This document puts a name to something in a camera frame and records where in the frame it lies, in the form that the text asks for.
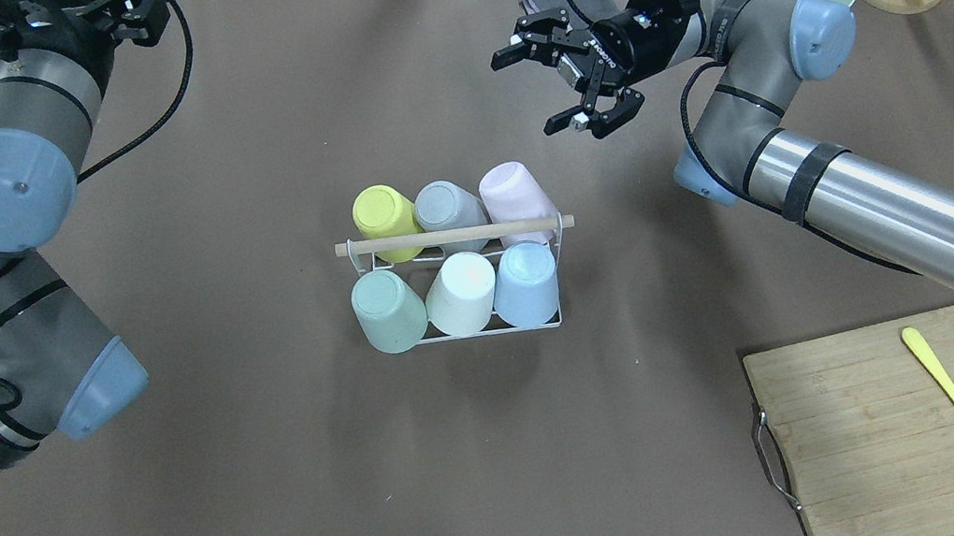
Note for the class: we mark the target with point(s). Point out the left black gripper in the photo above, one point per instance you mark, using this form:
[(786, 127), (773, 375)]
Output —
[(30, 40)]

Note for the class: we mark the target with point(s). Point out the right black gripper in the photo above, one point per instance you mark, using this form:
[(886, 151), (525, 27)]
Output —
[(627, 47)]

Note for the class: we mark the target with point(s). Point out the pink plastic cup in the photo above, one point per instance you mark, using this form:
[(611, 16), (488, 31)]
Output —
[(510, 193)]

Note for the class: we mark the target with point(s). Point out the green plastic cup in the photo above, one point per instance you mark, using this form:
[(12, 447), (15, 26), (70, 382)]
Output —
[(392, 316)]

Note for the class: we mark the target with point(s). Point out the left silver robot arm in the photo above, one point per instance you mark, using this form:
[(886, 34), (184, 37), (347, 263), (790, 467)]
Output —
[(61, 368)]

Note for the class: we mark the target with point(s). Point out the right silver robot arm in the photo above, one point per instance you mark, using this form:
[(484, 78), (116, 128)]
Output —
[(746, 146)]

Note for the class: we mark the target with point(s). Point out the grey plastic cup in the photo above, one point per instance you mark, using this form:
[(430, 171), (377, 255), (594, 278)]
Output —
[(443, 205)]

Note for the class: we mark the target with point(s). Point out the yellow plastic cup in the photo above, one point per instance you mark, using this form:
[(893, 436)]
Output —
[(381, 212)]

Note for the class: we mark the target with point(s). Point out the light blue plastic cup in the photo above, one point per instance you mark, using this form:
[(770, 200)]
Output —
[(526, 292)]

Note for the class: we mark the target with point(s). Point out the cream plastic cup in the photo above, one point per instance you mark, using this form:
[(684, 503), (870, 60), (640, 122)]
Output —
[(460, 300)]

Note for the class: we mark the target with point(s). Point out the white cup holder rack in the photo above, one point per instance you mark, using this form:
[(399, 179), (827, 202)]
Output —
[(418, 258)]

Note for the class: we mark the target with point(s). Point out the bamboo cutting board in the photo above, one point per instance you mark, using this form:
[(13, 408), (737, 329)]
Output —
[(864, 434)]

